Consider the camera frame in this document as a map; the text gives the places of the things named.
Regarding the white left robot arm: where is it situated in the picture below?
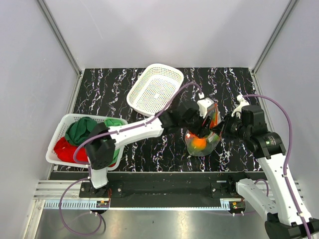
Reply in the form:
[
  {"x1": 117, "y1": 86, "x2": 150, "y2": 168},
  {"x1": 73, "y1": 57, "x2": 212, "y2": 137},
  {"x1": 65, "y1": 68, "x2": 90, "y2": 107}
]
[{"x1": 84, "y1": 108, "x2": 214, "y2": 197}]

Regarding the clear zip top bag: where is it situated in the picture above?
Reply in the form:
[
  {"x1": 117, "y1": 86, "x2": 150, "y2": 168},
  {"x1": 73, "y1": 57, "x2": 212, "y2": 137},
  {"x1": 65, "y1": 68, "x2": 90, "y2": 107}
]
[{"x1": 184, "y1": 103, "x2": 220, "y2": 157}]

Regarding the white perforated plastic basket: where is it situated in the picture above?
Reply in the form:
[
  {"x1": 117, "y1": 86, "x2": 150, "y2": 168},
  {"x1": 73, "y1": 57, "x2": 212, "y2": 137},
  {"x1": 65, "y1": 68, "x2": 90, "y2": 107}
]
[{"x1": 127, "y1": 63, "x2": 184, "y2": 117}]

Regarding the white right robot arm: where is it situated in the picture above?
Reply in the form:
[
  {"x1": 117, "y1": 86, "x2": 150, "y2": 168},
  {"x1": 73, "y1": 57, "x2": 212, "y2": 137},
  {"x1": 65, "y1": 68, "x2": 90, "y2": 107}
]
[{"x1": 213, "y1": 103, "x2": 319, "y2": 239}]

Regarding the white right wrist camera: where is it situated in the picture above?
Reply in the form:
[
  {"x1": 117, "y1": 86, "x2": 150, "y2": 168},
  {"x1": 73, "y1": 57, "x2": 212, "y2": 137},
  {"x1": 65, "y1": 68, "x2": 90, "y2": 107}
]
[{"x1": 231, "y1": 95, "x2": 249, "y2": 117}]

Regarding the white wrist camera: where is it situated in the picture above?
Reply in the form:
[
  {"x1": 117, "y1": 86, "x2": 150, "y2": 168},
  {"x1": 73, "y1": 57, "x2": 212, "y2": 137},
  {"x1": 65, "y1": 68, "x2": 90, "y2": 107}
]
[
  {"x1": 197, "y1": 93, "x2": 215, "y2": 118},
  {"x1": 231, "y1": 95, "x2": 249, "y2": 117}
]

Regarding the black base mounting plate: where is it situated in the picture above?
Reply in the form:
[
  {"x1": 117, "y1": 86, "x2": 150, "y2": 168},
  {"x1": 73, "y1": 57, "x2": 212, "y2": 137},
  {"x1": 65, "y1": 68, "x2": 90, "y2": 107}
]
[{"x1": 79, "y1": 171, "x2": 260, "y2": 209}]

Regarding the red cloth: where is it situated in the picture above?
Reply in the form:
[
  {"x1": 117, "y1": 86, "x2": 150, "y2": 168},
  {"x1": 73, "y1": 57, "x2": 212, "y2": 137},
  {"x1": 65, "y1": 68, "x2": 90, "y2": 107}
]
[{"x1": 53, "y1": 137, "x2": 117, "y2": 168}]

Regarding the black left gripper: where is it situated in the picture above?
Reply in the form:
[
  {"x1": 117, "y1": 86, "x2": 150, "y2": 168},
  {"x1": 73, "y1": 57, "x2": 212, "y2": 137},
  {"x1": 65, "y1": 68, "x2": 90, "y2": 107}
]
[{"x1": 180, "y1": 110, "x2": 212, "y2": 138}]

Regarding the orange fake mango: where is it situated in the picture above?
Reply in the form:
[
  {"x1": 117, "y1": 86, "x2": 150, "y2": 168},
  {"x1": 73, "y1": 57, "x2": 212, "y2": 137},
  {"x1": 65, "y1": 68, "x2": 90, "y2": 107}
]
[{"x1": 189, "y1": 137, "x2": 207, "y2": 151}]

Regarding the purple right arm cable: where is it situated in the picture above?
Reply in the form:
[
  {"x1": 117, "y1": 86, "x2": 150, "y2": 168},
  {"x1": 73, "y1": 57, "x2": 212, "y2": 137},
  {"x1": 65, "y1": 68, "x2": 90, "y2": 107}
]
[{"x1": 243, "y1": 94, "x2": 312, "y2": 239}]

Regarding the aluminium corner post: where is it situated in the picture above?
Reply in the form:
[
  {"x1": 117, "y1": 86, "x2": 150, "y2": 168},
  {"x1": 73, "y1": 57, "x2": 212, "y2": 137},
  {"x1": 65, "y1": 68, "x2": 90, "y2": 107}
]
[
  {"x1": 35, "y1": 0, "x2": 82, "y2": 76},
  {"x1": 251, "y1": 0, "x2": 300, "y2": 74}
]

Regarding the aluminium rail frame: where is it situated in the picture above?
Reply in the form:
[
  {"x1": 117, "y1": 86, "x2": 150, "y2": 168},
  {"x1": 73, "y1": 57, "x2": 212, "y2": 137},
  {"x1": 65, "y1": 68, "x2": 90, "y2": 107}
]
[{"x1": 24, "y1": 170, "x2": 313, "y2": 239}]

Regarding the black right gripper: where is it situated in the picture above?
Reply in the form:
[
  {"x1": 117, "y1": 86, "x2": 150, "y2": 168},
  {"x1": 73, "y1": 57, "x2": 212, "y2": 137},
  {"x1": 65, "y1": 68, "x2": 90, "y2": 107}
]
[{"x1": 211, "y1": 111, "x2": 251, "y2": 140}]

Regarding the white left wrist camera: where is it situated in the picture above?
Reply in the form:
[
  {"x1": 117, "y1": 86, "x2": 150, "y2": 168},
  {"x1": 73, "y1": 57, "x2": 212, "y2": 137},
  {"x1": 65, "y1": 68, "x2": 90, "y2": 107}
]
[{"x1": 197, "y1": 93, "x2": 215, "y2": 118}]

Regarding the white basket with cloths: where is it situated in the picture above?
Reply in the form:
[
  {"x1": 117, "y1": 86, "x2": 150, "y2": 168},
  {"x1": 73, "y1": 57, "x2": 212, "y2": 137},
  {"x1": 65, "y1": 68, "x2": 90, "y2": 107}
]
[{"x1": 45, "y1": 114, "x2": 127, "y2": 168}]

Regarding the dark green cloth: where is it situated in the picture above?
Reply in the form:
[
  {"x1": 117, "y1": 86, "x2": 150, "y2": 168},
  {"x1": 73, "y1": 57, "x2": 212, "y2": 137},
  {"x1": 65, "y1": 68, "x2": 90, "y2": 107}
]
[{"x1": 64, "y1": 117, "x2": 107, "y2": 145}]

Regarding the left aluminium corner post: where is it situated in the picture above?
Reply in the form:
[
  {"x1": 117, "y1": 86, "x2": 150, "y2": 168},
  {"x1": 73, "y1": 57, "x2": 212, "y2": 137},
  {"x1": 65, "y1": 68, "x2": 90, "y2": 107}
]
[{"x1": 35, "y1": 0, "x2": 82, "y2": 76}]

